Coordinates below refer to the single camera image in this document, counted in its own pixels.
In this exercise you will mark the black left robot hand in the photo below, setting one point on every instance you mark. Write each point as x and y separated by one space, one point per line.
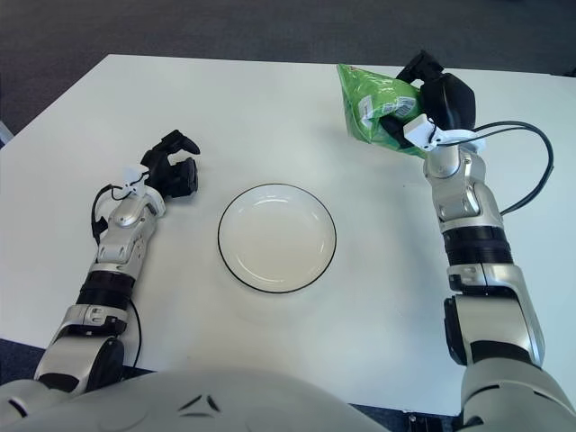
173 175

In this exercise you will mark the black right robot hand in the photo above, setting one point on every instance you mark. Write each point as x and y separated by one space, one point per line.
450 99

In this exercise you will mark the green snack bag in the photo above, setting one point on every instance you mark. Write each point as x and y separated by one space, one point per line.
373 99

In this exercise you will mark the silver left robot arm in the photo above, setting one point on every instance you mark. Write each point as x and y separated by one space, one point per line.
112 261

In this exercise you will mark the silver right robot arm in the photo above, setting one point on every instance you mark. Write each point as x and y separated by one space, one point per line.
481 252

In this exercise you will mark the white plate with black rim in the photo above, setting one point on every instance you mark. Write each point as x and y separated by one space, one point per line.
276 238

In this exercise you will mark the white table leg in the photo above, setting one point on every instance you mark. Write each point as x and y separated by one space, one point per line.
3 132

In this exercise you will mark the grey robot torso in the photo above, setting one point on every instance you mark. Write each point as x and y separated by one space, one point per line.
202 400

